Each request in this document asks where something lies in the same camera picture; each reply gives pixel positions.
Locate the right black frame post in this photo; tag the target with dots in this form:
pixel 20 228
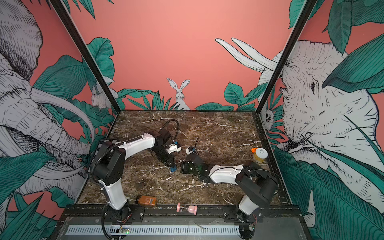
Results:
pixel 298 27

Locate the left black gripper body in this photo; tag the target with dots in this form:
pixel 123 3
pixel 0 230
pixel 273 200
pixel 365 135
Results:
pixel 163 155

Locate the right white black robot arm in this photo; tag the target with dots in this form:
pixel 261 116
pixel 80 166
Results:
pixel 258 185

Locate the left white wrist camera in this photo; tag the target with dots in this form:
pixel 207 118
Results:
pixel 174 146

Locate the pink hourglass timer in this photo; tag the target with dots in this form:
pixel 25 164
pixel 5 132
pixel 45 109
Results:
pixel 191 209

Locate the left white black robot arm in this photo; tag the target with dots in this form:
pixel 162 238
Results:
pixel 107 169

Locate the white perforated strip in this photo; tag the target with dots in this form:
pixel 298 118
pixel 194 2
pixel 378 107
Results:
pixel 151 230

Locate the black frame post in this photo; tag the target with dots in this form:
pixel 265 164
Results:
pixel 298 27
pixel 67 21

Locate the black white checkerboard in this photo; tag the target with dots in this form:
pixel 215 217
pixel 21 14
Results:
pixel 113 140

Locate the left black frame post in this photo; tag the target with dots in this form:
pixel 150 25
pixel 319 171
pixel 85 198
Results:
pixel 67 21

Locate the amber brown bottle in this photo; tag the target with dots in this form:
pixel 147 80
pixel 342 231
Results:
pixel 147 201

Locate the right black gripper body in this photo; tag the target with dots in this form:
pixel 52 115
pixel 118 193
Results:
pixel 188 169

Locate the black mounting rail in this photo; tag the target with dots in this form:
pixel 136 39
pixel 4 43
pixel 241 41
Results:
pixel 229 213

